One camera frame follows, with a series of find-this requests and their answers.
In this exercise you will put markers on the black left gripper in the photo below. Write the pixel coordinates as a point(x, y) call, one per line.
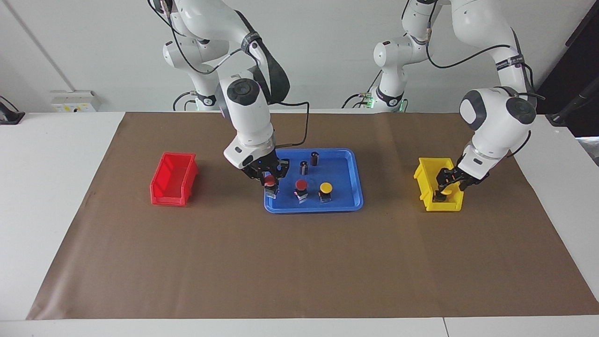
point(461, 174)

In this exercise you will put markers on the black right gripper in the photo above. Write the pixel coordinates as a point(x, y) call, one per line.
point(262, 166)

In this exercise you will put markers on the red push button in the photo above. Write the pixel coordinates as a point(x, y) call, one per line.
point(301, 185)
point(270, 180)

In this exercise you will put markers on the yellow push button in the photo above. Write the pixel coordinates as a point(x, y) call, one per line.
point(448, 191)
point(325, 187)

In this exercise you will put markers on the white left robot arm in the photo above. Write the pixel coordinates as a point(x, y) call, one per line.
point(496, 121)

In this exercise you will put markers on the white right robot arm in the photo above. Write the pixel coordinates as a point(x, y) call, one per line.
point(248, 117)

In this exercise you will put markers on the blue plastic tray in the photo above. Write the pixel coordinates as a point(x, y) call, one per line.
point(344, 192)

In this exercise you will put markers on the yellow plastic bin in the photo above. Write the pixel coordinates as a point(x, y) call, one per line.
point(423, 180)

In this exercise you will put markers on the black cylindrical button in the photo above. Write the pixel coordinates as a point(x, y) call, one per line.
point(304, 167)
point(315, 158)

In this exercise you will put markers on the brown paper table mat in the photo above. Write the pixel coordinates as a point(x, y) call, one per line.
point(299, 262)

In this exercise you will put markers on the red plastic bin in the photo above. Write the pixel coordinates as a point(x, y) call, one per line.
point(173, 180)

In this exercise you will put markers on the black background panel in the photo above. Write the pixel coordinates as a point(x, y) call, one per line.
point(580, 56)

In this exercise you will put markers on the black device at table edge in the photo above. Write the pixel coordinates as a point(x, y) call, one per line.
point(9, 116)

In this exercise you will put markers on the white wall socket box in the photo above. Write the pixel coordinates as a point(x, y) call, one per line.
point(75, 100)

